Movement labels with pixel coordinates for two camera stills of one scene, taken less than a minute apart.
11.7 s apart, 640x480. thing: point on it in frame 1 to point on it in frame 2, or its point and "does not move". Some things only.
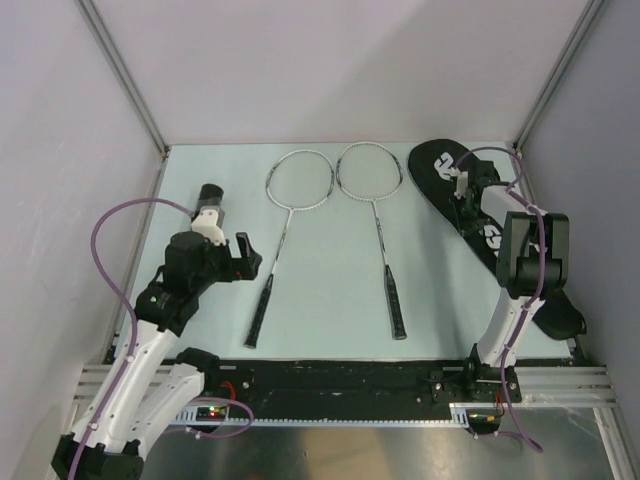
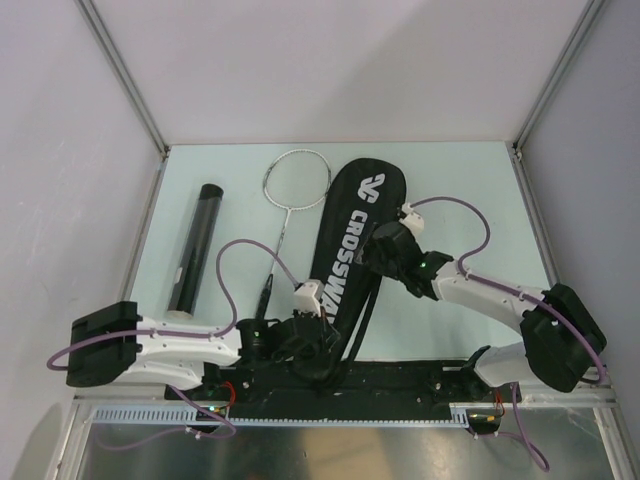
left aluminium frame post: (126, 75) does not move
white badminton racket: (296, 180) does not move
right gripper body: (470, 217) to (378, 259)
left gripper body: (225, 267) to (319, 346)
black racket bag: (435, 163) to (364, 193)
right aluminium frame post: (591, 10) does not move
